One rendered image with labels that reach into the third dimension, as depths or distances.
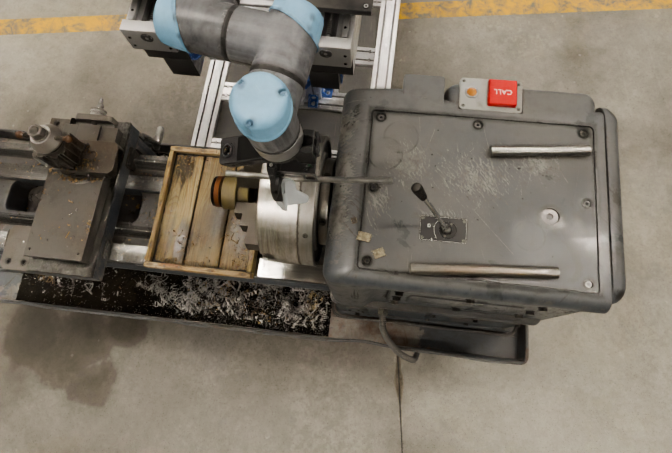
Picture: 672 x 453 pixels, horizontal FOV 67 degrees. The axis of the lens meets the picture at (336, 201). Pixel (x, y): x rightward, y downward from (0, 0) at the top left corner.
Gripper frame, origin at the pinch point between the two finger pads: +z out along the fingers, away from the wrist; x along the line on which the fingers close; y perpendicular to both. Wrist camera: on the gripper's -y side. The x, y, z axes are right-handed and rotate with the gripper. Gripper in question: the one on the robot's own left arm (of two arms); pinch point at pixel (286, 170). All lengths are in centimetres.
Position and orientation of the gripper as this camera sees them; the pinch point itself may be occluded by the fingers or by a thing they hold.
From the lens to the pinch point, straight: 95.4
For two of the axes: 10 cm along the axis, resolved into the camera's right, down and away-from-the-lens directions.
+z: 0.6, 1.9, 9.8
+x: 0.9, -9.8, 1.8
